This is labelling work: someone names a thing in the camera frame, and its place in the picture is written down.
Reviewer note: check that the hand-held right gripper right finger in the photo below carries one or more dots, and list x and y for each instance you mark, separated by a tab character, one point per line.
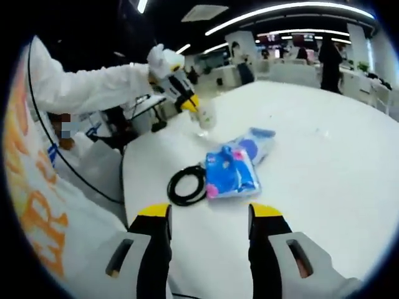
265	255

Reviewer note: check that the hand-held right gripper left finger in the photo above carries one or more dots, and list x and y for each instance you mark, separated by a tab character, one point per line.
149	249

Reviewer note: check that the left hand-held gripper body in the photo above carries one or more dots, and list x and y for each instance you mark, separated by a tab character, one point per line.
165	62

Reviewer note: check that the white paper cup item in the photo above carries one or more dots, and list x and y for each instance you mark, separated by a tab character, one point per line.
207	116

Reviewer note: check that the blue tissue pack item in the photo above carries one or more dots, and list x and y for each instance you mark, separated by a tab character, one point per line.
230	177

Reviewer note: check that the clear packet with blue item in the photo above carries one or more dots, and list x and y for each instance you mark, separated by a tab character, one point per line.
262	146

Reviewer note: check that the black tripod stand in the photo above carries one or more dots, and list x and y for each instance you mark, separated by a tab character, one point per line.
159	126

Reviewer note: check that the ceiling air vent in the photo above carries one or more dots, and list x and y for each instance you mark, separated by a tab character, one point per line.
204	13

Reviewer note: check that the white jacket with orange print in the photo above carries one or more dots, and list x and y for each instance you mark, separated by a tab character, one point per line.
78	224

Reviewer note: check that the ceiling light strip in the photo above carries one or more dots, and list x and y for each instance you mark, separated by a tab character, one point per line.
258	13

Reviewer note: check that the white table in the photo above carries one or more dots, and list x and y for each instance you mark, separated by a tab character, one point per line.
311	149

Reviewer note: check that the green potted plant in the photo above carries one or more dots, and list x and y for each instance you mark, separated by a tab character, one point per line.
363	67

